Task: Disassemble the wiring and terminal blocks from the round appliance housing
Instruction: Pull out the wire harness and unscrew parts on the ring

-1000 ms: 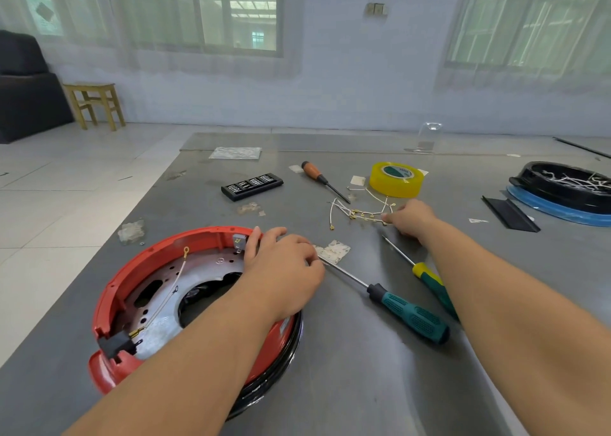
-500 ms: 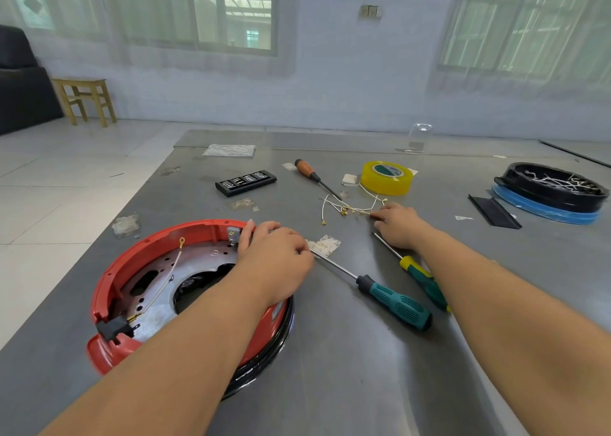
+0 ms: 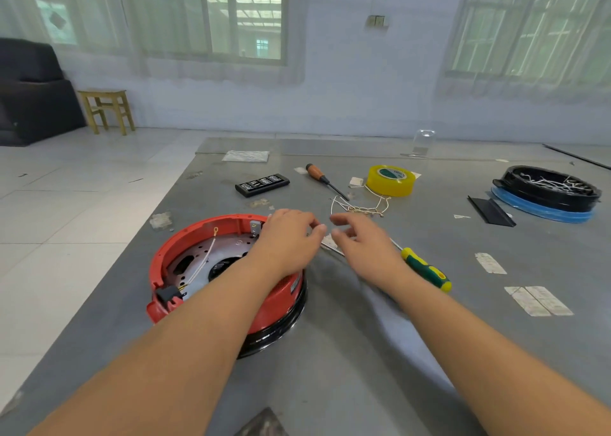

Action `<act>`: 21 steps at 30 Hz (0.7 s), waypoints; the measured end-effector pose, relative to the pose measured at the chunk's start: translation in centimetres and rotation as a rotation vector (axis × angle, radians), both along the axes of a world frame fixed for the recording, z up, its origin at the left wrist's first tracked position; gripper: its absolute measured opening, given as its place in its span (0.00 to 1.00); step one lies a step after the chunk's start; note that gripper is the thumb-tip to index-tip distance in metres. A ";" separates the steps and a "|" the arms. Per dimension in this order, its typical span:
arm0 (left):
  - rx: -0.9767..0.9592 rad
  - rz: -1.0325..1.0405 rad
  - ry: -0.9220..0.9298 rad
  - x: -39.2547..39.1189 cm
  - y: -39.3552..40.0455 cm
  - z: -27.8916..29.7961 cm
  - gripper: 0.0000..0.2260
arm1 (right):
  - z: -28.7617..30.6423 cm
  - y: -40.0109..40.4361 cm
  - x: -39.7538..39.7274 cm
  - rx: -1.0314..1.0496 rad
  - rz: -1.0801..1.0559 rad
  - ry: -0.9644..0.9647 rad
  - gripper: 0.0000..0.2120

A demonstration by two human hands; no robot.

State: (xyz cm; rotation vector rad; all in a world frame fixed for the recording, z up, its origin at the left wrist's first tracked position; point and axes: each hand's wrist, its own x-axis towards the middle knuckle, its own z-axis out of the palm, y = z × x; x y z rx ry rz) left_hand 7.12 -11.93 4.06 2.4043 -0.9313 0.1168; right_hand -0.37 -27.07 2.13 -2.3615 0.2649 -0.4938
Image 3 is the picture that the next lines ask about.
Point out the black armchair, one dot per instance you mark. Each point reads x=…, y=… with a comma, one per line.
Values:
x=33, y=97

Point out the wide white tape strips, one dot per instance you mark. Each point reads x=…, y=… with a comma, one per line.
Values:
x=539, y=300

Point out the black round appliance part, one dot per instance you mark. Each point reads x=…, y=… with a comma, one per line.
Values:
x=520, y=187

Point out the narrow white tape strip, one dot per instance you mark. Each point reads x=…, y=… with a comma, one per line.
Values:
x=491, y=263

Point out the person's left hand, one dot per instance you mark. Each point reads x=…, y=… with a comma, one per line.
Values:
x=286, y=245

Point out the person's left forearm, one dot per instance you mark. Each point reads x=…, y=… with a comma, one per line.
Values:
x=162, y=364

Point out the person's right forearm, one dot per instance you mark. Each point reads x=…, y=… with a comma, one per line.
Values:
x=496, y=364

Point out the white wall box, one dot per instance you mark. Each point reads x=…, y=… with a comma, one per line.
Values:
x=378, y=20

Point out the person's right hand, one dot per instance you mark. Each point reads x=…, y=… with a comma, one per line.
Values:
x=372, y=254

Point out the sheer white curtain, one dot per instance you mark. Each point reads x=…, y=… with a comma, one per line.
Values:
x=95, y=20
x=520, y=89

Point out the small wooden stool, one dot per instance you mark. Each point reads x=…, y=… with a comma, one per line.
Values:
x=103, y=95

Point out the large barred window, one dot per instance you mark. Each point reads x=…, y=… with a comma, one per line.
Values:
x=172, y=16
x=525, y=25

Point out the red round appliance base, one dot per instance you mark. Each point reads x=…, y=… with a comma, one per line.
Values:
x=167, y=254

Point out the thin black rod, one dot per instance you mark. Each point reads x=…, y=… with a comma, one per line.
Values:
x=578, y=156

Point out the black flat plate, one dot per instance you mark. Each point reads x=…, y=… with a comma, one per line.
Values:
x=492, y=211

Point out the yellow tape roll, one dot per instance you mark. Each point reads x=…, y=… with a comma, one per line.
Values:
x=380, y=188

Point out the white paper sheet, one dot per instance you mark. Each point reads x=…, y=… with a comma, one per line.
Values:
x=245, y=156

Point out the crumpled white tape piece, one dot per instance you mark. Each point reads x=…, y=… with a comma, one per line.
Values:
x=329, y=244

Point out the black remote control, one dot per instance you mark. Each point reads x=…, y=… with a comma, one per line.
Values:
x=263, y=185

